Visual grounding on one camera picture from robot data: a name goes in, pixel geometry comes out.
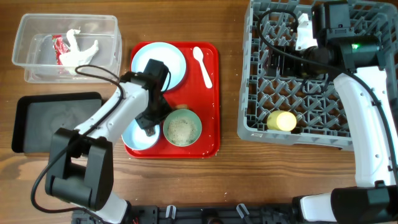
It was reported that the green bowl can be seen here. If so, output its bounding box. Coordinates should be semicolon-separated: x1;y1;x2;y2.
163;109;202;147

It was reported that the pile of rice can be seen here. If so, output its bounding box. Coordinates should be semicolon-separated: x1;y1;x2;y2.
168;117;197;146

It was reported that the small light blue bowl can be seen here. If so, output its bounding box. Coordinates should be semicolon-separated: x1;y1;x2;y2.
122;120;160;151

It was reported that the light blue plate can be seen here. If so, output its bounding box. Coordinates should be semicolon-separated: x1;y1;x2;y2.
131;42;187;91

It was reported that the yellow plastic cup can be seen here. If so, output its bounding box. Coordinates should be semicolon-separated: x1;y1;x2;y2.
267;110;297;131

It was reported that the white plastic spoon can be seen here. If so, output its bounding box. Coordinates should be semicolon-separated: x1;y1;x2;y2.
193;47;213;89

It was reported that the white tissue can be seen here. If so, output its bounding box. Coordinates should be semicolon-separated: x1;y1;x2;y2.
60;29;99;75

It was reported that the red snack wrapper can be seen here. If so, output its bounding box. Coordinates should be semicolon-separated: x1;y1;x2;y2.
52;35;70;65

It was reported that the carrot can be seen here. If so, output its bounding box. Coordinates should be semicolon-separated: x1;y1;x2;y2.
175;105;189;110

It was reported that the dark brown food scrap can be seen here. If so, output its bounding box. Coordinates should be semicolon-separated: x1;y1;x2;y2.
145;127;155;137

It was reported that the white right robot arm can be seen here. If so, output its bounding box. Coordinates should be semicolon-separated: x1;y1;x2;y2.
270;35;397;223

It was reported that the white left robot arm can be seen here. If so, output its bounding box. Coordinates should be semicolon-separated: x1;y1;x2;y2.
37;68;171;223

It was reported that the grey-blue dishwasher rack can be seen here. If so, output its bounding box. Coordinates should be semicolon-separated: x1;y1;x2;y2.
237;1;397;151

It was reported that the black waste tray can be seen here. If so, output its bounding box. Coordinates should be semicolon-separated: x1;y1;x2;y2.
11;92;103;153

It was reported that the red plastic tray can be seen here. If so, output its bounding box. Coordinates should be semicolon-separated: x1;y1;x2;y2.
124;42;220;159

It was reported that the clear plastic storage box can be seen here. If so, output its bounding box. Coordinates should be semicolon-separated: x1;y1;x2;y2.
12;14;122;83

